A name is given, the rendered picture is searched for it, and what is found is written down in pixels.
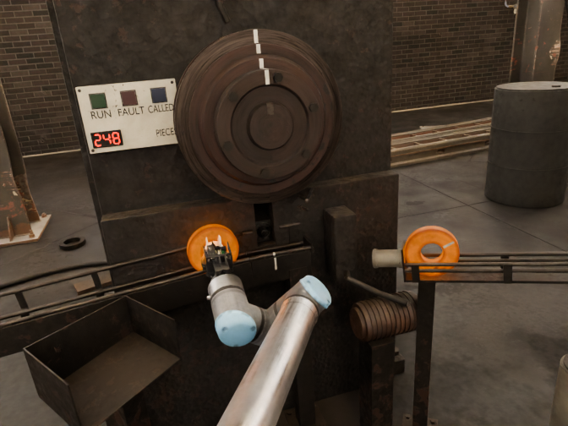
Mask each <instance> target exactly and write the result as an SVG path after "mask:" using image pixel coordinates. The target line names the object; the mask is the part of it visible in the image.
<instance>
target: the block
mask: <svg viewBox="0 0 568 426"><path fill-rule="evenodd" d="M324 226H325V267H326V272H327V273H328V275H329V276H330V277H331V279H332V280H333V281H334V282H335V283H337V284H340V283H344V282H347V281H345V279H344V272H345V271H346V270H349V271H350V277H352V278H354V279H357V219H356V215H355V213H354V212H352V211H351V210H349V209H348V208H347V207H346V206H345V205H341V206H336V207H330V208H326V209H324Z"/></svg>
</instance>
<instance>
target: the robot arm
mask: <svg viewBox="0 0 568 426"><path fill-rule="evenodd" d="M227 248H228V251H229V253H228V252H227ZM227 248H226V246H223V245H222V244H221V237H220V235H218V241H212V242H209V243H208V240H207V238H206V245H205V247H204V246H203V250H204V255H203V257H202V258H201V266H202V268H203V271H206V276H208V277H209V278H212V279H211V281H210V284H209V286H208V293H209V296H207V300H210V304H211V308H212V312H213V316H214V320H215V328H216V332H217V334H218V336H219V338H220V340H221V341H222V342H223V343H224V344H226V345H228V346H230V347H240V346H244V345H246V344H248V343H252V344H254V345H258V346H260V348H259V350H258V351H257V353H256V355H255V356H254V359H253V361H252V363H251V364H250V365H249V367H248V370H247V372H246V374H245V375H244V377H243V379H242V381H241V382H240V384H239V386H238V388H237V390H236V391H235V393H234V395H233V397H232V399H231V400H230V402H229V404H228V406H227V409H226V410H225V412H224V413H223V415H222V417H221V419H220V421H219V423H218V424H217V426H276V424H277V421H278V419H279V417H280V414H281V410H282V408H283V406H284V403H285V401H286V399H287V395H288V392H289V390H290V388H291V385H292V382H293V380H294V377H295V374H296V373H297V370H298V366H299V364H300V362H301V359H302V356H303V353H304V351H305V348H306V346H307V344H308V341H309V338H310V335H311V333H312V330H313V328H314V326H315V324H316V322H317V320H318V318H319V316H320V313H321V312H322V311H323V310H324V309H327V308H328V306H329V305H330V303H331V297H330V294H329V292H328V290H327V289H326V287H325V286H324V285H323V284H322V283H321V282H320V281H319V280H318V279H317V278H315V277H313V276H305V277H304V278H303V279H300V280H299V282H298V283H297V284H296V285H295V286H294V287H292V288H291V289H290V290H289V291H288V292H286V293H285V294H284V295H283V296H282V297H280V298H279V299H278V300H277V301H276V302H274V303H273V304H272V305H271V306H270V307H269V308H268V309H263V308H260V307H257V306H255V305H253V304H250V303H248V300H247V298H246V295H245V291H244V289H243V284H242V282H241V280H240V278H239V277H238V276H235V275H234V274H233V273H232V272H233V268H232V267H233V266H234V263H233V258H232V251H231V249H230V246H229V243H228V242H227Z"/></svg>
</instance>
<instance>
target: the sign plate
mask: <svg viewBox="0 0 568 426"><path fill-rule="evenodd" d="M160 88H165V93H166V99H167V101H160V102H153V98H152V93H151V89H160ZM75 89H76V93H77V97H78V101H79V108H80V111H81V116H82V119H83V123H84V127H85V134H86V138H87V141H88V146H89V149H90V153H91V154H95V153H102V152H108V151H115V150H128V149H135V148H143V147H150V146H157V145H169V144H176V143H177V142H178V141H177V138H176V135H175V130H174V125H173V104H174V98H175V95H176V91H177V88H176V83H175V79H157V80H147V81H138V82H128V83H118V84H109V85H91V86H80V87H76V88H75ZM133 90H134V92H135V96H136V101H137V104H134V105H126V106H124V105H123V99H122V95H121V92H124V91H133ZM97 94H104V96H105V101H106V107H102V108H92V105H91V100H90V95H97ZM114 132H117V134H119V137H118V136H117V134H113V133H114ZM95 134H99V135H100V136H101V139H100V136H99V135H97V136H95ZM109 134H110V140H111V142H112V143H111V144H110V140H109V136H108V135H109ZM112 134H113V137H114V138H117V137H118V139H120V142H121V143H119V140H118V139H114V138H113V137H112ZM102 135H104V137H105V139H108V140H105V139H103V136H102ZM97 139H100V141H96V140H97ZM113 140H114V141H115V143H119V144H117V145H115V143H114V144H113ZM95 141H96V144H95ZM98 145H101V146H98Z"/></svg>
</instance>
